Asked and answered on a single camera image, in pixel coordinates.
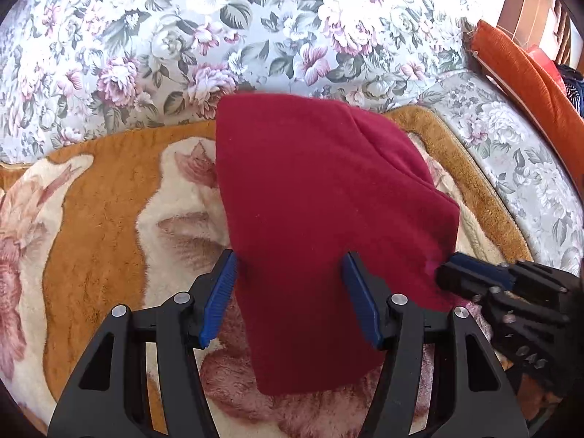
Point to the orange and cream plush blanket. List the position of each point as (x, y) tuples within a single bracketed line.
[(100, 237)]

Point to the dark patterned cloth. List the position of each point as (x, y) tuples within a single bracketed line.
[(574, 86)]

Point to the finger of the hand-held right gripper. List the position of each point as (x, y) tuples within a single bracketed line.
[(515, 328), (474, 276)]

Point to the small-flowered floral bed sheet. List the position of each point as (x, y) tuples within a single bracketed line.
[(515, 146)]

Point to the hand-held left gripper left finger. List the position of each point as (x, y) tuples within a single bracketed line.
[(221, 289)]

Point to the orange ribbed cushion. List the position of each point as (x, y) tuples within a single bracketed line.
[(529, 77)]

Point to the large-flowered floral quilt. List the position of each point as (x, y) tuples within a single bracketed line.
[(205, 41)]

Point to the dark red knitted garment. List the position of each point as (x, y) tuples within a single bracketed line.
[(319, 237)]

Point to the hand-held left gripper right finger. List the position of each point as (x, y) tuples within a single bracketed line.
[(360, 292)]

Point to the wooden furniture panel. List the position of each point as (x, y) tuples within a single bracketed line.
[(524, 4)]

